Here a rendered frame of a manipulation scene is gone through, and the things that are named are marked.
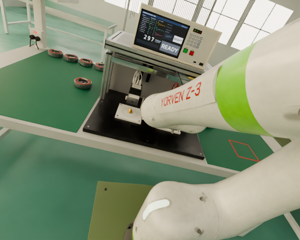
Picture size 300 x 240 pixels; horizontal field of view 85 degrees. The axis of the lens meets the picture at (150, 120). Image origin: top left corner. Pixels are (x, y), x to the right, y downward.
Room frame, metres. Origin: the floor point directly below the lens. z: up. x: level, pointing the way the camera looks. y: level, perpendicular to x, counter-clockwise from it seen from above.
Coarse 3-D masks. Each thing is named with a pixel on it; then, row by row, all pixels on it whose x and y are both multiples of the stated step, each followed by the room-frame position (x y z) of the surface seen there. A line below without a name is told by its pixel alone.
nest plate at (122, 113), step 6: (120, 108) 0.83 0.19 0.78; (126, 108) 0.86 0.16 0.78; (132, 108) 0.88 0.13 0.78; (138, 108) 0.91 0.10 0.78; (120, 114) 0.77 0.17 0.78; (126, 114) 0.79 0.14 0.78; (132, 114) 0.82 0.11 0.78; (138, 114) 0.84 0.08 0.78; (126, 120) 0.75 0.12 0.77; (132, 120) 0.76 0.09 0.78; (138, 120) 0.78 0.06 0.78
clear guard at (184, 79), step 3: (180, 72) 0.98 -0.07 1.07; (180, 75) 0.92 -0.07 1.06; (183, 75) 0.94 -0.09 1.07; (186, 75) 0.96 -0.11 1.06; (189, 75) 0.99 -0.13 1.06; (180, 78) 0.87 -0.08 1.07; (183, 78) 0.89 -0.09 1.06; (186, 78) 0.91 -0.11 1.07; (183, 81) 0.83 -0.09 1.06; (186, 81) 0.85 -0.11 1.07; (189, 81) 0.87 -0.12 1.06; (183, 84) 0.79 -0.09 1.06
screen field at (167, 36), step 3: (165, 33) 0.97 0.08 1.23; (168, 33) 0.97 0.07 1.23; (165, 36) 0.97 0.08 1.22; (168, 36) 0.97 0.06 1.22; (171, 36) 0.97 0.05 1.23; (174, 36) 0.97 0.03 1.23; (177, 36) 0.98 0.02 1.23; (168, 39) 0.97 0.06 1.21; (171, 39) 0.97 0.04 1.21; (174, 39) 0.98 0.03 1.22; (177, 39) 0.98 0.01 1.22; (180, 39) 0.98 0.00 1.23; (177, 42) 0.98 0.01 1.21; (180, 42) 0.98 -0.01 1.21
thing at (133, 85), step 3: (132, 84) 0.91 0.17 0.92; (135, 84) 0.92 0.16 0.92; (141, 84) 1.01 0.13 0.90; (132, 87) 0.87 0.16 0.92; (135, 87) 0.89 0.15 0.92; (138, 87) 0.90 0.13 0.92; (141, 87) 0.92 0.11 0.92; (132, 90) 0.87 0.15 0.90; (135, 90) 0.87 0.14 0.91; (138, 90) 0.87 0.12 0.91; (132, 93) 0.87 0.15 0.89; (135, 93) 0.87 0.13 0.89; (138, 93) 0.87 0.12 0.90; (129, 96) 0.84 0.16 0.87; (132, 96) 0.85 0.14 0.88; (135, 96) 0.86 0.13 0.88; (138, 96) 0.87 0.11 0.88; (138, 99) 0.85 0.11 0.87
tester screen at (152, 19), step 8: (144, 16) 0.94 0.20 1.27; (152, 16) 0.95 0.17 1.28; (144, 24) 0.95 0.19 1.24; (152, 24) 0.95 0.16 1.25; (160, 24) 0.96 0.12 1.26; (168, 24) 0.97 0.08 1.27; (176, 24) 0.97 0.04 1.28; (144, 32) 0.95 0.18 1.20; (152, 32) 0.95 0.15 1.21; (160, 32) 0.96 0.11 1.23; (168, 32) 0.97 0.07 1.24; (176, 32) 0.97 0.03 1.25; (184, 32) 0.98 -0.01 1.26; (136, 40) 0.94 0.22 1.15; (144, 40) 0.95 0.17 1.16; (160, 40) 0.96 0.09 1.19; (168, 40) 0.97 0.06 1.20; (152, 48) 0.96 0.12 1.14; (176, 56) 0.98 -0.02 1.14
